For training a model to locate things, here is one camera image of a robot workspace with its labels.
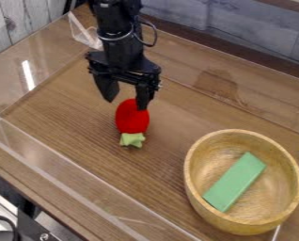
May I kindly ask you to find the red plush strawberry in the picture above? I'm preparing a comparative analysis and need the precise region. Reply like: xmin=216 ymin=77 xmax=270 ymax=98
xmin=116 ymin=99 xmax=150 ymax=148

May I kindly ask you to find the clear acrylic enclosure wall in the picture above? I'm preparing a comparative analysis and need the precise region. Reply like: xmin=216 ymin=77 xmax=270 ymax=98
xmin=0 ymin=19 xmax=299 ymax=241

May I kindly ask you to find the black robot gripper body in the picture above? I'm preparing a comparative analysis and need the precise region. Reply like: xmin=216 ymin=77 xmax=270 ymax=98
xmin=86 ymin=31 xmax=160 ymax=87

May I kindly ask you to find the black cable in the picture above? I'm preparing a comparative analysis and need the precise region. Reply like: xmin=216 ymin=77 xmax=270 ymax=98
xmin=132 ymin=18 xmax=160 ymax=48

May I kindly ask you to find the black metal stand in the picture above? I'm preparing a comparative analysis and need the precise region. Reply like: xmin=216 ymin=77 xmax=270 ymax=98
xmin=15 ymin=197 xmax=60 ymax=241

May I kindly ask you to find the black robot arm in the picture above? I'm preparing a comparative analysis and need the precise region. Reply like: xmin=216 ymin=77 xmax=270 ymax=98
xmin=86 ymin=0 xmax=160 ymax=110

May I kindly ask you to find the wooden bowl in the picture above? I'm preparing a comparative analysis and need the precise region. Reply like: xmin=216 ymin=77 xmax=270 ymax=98
xmin=183 ymin=129 xmax=299 ymax=235

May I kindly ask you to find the green rectangular block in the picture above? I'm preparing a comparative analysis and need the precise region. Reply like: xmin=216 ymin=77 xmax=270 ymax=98
xmin=203 ymin=152 xmax=267 ymax=212

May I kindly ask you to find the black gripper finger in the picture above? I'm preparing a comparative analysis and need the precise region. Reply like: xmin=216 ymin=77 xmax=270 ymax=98
xmin=136 ymin=83 xmax=159 ymax=110
xmin=94 ymin=74 xmax=119 ymax=103

